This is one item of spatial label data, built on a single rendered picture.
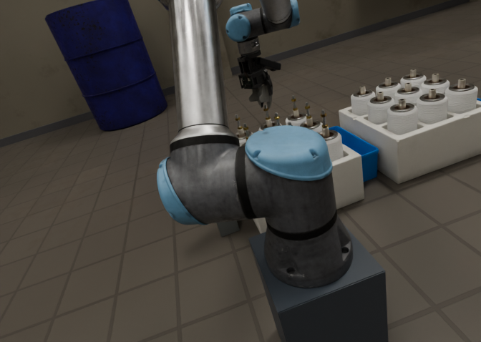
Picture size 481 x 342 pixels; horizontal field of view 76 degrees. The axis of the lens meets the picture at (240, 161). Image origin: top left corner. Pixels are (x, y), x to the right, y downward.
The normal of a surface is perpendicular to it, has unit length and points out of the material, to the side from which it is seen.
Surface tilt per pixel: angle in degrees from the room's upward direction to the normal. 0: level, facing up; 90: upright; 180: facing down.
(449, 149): 90
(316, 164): 87
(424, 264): 0
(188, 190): 59
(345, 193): 90
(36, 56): 90
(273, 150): 7
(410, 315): 0
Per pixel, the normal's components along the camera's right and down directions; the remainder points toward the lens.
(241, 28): -0.14, 0.50
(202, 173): -0.15, -0.23
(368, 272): -0.25, -0.85
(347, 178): 0.25, 0.40
